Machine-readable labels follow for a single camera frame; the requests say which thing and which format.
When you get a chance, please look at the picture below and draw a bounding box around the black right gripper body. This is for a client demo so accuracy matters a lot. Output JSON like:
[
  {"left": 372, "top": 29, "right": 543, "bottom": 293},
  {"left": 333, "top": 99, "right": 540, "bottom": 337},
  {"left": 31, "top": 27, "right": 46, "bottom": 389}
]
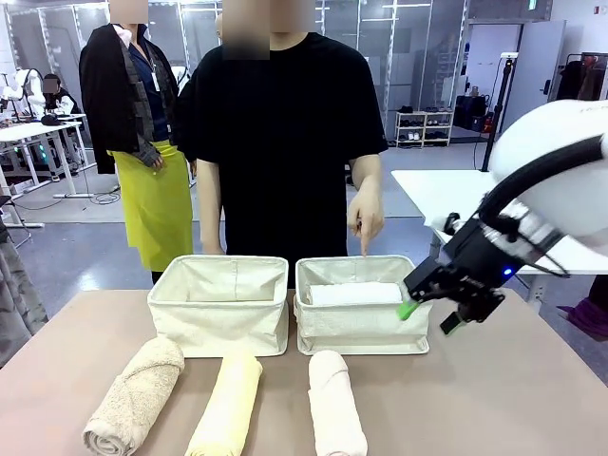
[{"left": 444, "top": 218, "right": 512, "bottom": 289}]

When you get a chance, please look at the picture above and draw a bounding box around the white towel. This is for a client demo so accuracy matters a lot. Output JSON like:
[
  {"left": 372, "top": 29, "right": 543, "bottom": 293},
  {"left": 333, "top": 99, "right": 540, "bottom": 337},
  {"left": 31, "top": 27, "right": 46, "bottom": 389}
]
[{"left": 306, "top": 282, "right": 404, "bottom": 307}]

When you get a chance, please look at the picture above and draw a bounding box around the cream towel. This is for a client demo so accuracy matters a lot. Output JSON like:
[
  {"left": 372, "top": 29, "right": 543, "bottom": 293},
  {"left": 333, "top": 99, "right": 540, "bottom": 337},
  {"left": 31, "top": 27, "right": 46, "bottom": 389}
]
[{"left": 307, "top": 351, "right": 370, "bottom": 456}]

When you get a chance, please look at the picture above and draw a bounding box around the yellow towel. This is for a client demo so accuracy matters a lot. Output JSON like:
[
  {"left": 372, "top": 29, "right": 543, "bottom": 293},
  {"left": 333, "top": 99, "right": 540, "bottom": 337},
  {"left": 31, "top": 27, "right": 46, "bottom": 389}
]
[{"left": 183, "top": 350, "right": 264, "bottom": 456}]

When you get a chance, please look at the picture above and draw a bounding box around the beige towel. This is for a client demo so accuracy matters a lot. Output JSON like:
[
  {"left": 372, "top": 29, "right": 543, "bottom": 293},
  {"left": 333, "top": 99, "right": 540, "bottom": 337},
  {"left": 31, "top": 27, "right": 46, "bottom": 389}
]
[{"left": 83, "top": 337, "right": 185, "bottom": 456}]

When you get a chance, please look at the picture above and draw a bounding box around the person's right forearm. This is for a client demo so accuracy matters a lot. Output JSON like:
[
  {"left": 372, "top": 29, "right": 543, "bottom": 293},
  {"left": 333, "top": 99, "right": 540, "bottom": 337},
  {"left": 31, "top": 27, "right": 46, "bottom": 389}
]
[{"left": 197, "top": 159, "right": 225, "bottom": 256}]

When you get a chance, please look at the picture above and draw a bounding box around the person's left forearm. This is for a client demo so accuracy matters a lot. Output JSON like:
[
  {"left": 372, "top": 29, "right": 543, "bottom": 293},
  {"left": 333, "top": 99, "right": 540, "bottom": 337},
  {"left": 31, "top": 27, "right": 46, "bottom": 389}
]
[{"left": 349, "top": 151, "right": 385, "bottom": 194}]

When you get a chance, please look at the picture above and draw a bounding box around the person's left hand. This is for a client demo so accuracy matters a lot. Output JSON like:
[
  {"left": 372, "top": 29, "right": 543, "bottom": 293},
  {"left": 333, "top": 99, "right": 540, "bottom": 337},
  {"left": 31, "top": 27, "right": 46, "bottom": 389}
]
[{"left": 348, "top": 188, "right": 386, "bottom": 257}]

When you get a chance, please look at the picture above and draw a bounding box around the cream fabric basket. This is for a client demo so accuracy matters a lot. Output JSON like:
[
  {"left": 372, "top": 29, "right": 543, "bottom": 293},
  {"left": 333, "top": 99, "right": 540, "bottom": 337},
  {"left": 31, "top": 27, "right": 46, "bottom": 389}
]
[
  {"left": 146, "top": 255, "right": 290, "bottom": 360},
  {"left": 293, "top": 255, "right": 434, "bottom": 356}
]

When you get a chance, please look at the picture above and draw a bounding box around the large white table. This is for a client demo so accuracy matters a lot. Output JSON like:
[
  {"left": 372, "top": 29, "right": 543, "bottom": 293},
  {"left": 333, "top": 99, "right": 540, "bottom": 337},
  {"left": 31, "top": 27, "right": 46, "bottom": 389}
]
[{"left": 389, "top": 169, "right": 608, "bottom": 314}]

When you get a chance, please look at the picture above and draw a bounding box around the purple cloth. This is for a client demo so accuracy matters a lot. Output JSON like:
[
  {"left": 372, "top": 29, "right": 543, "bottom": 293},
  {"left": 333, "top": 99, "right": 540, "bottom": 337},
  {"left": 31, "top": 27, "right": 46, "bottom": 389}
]
[{"left": 558, "top": 275, "right": 608, "bottom": 343}]

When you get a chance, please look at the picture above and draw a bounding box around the black bag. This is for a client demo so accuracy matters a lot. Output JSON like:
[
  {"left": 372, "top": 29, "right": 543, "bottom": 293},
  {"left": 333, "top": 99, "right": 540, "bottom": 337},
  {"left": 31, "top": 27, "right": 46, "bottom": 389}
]
[{"left": 454, "top": 93, "right": 491, "bottom": 133}]

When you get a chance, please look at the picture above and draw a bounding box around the white shoe rack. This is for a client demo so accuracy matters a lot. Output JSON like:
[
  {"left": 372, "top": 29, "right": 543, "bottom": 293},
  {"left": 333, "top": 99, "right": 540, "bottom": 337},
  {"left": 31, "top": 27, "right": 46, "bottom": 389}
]
[{"left": 395, "top": 109, "right": 455, "bottom": 148}]

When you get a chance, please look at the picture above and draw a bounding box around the black tripod stand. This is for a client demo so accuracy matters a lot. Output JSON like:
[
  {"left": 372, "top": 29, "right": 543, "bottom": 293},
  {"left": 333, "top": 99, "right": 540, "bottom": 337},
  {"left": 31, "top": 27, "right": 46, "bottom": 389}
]
[{"left": 480, "top": 52, "right": 519, "bottom": 173}]

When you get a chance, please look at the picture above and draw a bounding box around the person torso black t-shirt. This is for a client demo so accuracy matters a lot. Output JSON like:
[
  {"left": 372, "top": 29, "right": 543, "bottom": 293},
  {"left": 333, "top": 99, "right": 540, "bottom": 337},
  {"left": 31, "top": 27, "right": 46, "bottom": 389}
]
[{"left": 178, "top": 30, "right": 390, "bottom": 286}]

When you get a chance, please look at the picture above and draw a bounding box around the black clothes rack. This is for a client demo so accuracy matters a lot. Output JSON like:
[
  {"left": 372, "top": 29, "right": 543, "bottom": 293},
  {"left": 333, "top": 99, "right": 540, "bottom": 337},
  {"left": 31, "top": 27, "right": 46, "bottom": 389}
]
[{"left": 555, "top": 51, "right": 608, "bottom": 104}]

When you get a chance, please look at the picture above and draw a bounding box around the grey door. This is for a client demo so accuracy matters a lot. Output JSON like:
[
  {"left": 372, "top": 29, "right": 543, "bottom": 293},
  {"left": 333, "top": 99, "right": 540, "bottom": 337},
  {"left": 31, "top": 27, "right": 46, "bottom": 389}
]
[{"left": 515, "top": 19, "right": 566, "bottom": 104}]

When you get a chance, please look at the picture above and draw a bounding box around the person with yellow apron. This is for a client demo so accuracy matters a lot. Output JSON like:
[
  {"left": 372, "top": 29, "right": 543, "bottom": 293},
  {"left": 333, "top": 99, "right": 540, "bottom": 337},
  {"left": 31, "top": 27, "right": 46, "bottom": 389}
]
[{"left": 79, "top": 0, "right": 196, "bottom": 286}]

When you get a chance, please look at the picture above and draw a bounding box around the seated person in background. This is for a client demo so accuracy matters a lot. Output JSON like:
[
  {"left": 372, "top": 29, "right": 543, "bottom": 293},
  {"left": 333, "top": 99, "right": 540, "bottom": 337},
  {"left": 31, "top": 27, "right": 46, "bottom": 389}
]
[{"left": 41, "top": 73, "right": 82, "bottom": 118}]

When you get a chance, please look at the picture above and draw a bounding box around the grey hanging cloth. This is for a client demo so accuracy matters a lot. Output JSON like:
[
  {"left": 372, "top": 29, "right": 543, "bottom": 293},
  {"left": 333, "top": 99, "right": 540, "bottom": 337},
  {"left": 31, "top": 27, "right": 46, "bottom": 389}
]
[{"left": 0, "top": 222, "right": 48, "bottom": 370}]

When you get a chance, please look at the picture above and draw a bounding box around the white background desk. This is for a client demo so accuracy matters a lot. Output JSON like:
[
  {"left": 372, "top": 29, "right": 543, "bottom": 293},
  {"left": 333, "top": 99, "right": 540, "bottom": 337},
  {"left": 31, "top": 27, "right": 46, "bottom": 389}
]
[{"left": 0, "top": 113, "right": 94, "bottom": 200}]

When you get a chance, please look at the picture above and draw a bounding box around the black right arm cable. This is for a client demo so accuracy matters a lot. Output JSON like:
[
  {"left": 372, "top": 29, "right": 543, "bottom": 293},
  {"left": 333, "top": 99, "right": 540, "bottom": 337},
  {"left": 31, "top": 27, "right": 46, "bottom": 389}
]
[{"left": 477, "top": 135, "right": 608, "bottom": 224}]

